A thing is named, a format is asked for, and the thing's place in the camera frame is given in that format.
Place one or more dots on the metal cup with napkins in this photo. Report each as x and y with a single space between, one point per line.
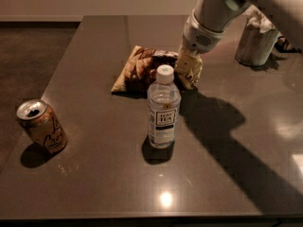
257 40

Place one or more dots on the brown chip bag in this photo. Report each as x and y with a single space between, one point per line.
139 71

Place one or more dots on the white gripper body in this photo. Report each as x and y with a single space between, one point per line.
199 39

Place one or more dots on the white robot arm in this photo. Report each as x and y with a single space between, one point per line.
286 15

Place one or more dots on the clear plastic water bottle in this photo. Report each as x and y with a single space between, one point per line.
163 108

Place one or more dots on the orange soda can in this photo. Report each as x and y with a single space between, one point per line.
40 123

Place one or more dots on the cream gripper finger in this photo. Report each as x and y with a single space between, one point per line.
188 68

